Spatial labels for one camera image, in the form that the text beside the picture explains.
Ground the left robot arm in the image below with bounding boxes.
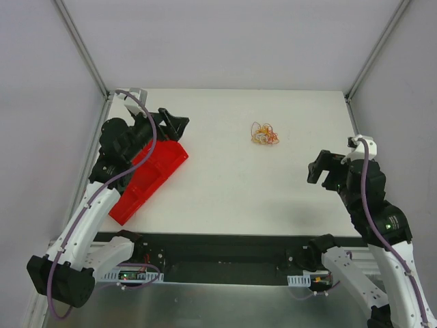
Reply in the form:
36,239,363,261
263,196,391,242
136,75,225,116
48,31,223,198
27,108,190,308

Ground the left white cable duct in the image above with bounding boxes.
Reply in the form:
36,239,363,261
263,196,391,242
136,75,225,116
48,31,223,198
98,268,164,284

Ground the right aluminium frame post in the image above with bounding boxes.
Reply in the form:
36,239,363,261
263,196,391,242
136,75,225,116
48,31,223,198
345,0,412,104

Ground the white cable duct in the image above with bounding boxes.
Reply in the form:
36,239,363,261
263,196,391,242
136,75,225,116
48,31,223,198
98,268,164,284
287,274,311,288

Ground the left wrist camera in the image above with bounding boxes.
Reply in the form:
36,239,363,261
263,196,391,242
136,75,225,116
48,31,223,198
116,88,147,118

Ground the right white cable duct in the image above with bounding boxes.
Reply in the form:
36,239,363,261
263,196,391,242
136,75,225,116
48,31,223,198
287,274,311,288

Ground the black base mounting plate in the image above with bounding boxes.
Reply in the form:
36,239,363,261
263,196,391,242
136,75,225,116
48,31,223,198
94,230,323,286

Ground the left aluminium frame post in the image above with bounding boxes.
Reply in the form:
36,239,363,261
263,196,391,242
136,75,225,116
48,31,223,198
52,0,111,98

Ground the red plastic divided tray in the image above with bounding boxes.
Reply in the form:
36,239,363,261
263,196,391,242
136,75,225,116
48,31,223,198
109,141,188,226

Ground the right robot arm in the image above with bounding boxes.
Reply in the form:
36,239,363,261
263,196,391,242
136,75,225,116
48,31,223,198
298,150,436,327

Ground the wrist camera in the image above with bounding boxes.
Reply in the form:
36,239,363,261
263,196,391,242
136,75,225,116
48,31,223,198
116,88,147,118
341,134,378,164

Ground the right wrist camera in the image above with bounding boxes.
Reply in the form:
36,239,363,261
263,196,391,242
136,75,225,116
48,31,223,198
341,134,378,164

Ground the aluminium frame post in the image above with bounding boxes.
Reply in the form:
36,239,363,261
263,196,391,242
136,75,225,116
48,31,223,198
52,0,111,98
345,0,412,104

